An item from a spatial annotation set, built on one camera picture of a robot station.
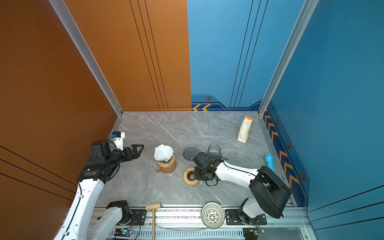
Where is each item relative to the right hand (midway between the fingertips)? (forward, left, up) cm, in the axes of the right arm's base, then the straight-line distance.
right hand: (194, 177), depth 85 cm
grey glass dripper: (+14, +3, +4) cm, 15 cm away
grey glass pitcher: (+18, -12, -2) cm, 22 cm away
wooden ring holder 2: (+3, +3, 0) cm, 4 cm away
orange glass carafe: (+4, +16, +1) cm, 16 cm away
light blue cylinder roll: (+11, -46, 0) cm, 47 cm away
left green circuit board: (-25, +34, -3) cm, 43 cm away
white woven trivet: (-19, -9, -2) cm, 21 cm away
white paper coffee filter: (+9, +17, +12) cm, 23 cm away
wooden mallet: (-15, +21, 0) cm, 26 cm away
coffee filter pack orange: (+30, -34, +6) cm, 46 cm away
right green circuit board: (-26, -27, -4) cm, 38 cm away
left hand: (+9, +29, +19) cm, 36 cm away
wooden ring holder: (+4, +15, +8) cm, 17 cm away
